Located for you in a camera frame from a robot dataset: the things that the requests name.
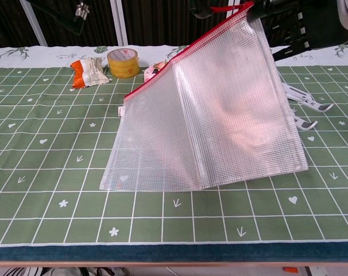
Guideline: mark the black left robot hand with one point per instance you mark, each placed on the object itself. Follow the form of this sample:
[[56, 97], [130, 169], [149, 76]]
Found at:
[[291, 23]]

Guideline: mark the clear mesh zipper pouch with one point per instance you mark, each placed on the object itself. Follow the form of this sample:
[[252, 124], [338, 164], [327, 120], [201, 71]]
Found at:
[[205, 129]]

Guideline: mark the green patterned tablecloth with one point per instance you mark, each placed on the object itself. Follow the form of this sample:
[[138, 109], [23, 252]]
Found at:
[[47, 172]]

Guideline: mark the white folding laptop stand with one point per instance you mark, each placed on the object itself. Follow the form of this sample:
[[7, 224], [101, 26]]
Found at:
[[300, 97]]

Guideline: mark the black pleated curtain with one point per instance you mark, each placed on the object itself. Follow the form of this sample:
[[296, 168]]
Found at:
[[162, 23]]

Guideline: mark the pink toy cake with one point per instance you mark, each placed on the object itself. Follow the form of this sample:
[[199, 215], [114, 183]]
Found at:
[[151, 70]]

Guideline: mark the yellow packing tape roll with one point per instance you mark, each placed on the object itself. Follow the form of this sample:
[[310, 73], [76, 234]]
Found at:
[[122, 69]]

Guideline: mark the orange white snack packet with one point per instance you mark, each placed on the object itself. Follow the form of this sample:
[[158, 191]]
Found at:
[[88, 73]]

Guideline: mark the small orange object under table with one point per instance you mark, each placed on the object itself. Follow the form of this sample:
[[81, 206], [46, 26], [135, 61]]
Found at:
[[290, 269]]

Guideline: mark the dark teal underlay cloth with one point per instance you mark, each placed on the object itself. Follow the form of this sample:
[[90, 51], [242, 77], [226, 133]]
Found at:
[[162, 253]]

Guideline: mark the black white striped fabric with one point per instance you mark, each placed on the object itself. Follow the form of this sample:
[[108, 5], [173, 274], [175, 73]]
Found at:
[[24, 271]]

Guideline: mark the white double frame post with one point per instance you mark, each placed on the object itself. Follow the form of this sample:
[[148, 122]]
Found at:
[[119, 23]]

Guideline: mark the slanted white frame post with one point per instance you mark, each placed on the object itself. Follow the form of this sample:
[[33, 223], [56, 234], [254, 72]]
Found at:
[[37, 31]]

